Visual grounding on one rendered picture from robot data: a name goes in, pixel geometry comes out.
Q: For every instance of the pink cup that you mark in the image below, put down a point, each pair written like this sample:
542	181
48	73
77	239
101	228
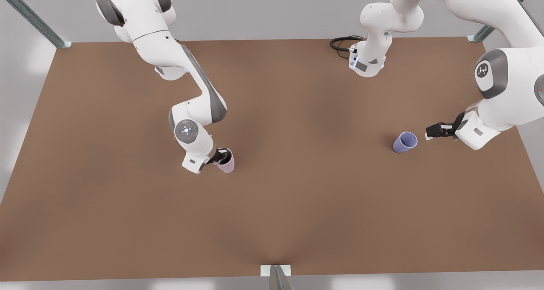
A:
226	161

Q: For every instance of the purple cup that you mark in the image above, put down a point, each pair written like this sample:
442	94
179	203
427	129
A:
404	142

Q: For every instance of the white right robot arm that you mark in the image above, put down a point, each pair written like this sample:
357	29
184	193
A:
197	90

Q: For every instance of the silver frame post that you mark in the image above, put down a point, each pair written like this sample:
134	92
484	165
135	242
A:
278	276
497	15
32	14

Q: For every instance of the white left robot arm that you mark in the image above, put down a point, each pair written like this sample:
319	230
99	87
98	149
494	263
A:
505	86

